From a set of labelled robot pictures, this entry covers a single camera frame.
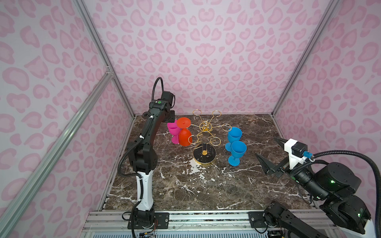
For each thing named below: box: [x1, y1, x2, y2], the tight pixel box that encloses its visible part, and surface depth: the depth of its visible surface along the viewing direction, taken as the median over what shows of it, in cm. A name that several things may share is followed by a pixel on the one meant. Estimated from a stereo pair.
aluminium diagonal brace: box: [0, 66, 114, 238], surface depth 70 cm
